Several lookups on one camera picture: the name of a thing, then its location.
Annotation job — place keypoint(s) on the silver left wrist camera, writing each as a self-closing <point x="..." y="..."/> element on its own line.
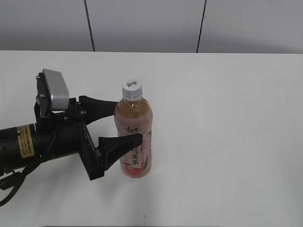
<point x="52" y="92"/>

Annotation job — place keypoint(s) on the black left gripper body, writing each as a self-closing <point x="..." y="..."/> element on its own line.
<point x="65" y="133"/>

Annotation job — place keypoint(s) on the white bottle cap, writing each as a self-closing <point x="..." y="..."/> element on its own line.
<point x="132" y="88"/>

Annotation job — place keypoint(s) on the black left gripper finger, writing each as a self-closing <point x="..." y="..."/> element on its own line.
<point x="112" y="149"/>
<point x="96" y="109"/>

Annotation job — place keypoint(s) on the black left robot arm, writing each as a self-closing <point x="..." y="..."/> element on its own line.
<point x="18" y="147"/>

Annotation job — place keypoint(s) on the peach oolong tea bottle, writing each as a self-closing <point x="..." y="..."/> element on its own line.
<point x="132" y="118"/>

